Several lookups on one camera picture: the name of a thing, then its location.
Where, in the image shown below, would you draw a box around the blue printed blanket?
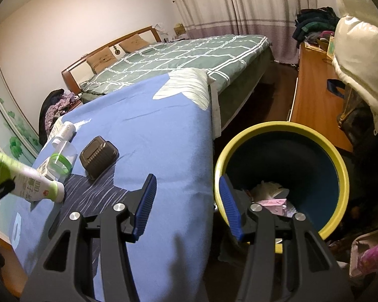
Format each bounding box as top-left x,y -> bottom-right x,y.
13,67 -> 217,302

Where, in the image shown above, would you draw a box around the wardrobe with green printed door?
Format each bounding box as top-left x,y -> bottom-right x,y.
0,28 -> 45,246

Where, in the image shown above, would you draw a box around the bed with green quilt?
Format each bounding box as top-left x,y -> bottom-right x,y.
79,34 -> 275,133

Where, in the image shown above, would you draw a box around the brown pillow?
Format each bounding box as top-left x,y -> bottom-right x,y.
86,47 -> 119,71
119,34 -> 150,54

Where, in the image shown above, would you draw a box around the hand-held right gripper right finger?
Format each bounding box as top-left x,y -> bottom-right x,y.
218,175 -> 355,302

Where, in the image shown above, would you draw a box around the pale green book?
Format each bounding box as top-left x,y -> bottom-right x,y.
326,34 -> 338,61

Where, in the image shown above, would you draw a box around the dark patterned clothes heap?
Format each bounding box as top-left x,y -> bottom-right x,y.
39,90 -> 83,145

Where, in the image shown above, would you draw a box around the clear cup with green band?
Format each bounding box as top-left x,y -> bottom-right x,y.
47,140 -> 75,182

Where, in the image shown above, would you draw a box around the pale striped curtain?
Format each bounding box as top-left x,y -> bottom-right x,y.
165,0 -> 338,65

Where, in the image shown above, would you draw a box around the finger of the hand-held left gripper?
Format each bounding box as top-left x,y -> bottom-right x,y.
0,178 -> 17,202

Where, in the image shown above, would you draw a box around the pink carton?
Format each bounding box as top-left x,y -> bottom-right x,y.
259,198 -> 289,217

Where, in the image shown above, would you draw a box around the white bag with pink contents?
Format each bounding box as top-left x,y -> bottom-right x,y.
349,231 -> 378,278

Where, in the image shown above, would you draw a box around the crumpled white wrapper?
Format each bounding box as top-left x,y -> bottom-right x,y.
250,181 -> 291,201

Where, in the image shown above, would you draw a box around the green and white bottle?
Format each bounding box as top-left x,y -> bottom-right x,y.
0,152 -> 65,203

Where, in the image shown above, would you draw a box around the wooden headboard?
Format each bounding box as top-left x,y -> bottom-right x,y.
61,26 -> 163,96

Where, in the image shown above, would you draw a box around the small white carton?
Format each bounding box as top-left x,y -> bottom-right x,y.
35,159 -> 56,177

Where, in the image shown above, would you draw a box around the white plastic tube bottle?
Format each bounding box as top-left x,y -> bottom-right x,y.
52,121 -> 77,147

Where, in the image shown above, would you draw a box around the wooden desk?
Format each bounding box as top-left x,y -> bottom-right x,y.
288,42 -> 355,153

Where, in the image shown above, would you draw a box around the brown plastic container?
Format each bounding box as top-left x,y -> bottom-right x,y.
79,136 -> 119,181

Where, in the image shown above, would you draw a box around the white puffy jacket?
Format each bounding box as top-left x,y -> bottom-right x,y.
332,0 -> 378,136

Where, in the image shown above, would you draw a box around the dark blue bag strap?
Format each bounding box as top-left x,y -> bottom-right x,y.
326,79 -> 348,97

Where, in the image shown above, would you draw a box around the brown patterned handbag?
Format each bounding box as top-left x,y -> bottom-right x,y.
337,88 -> 367,133

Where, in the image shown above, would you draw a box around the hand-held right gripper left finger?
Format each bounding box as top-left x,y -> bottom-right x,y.
23,173 -> 158,302

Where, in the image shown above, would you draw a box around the pile of dark clothes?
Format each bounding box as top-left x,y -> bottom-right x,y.
294,6 -> 341,44

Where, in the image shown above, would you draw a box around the blue bin with yellow rim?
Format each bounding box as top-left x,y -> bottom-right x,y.
214,121 -> 350,254

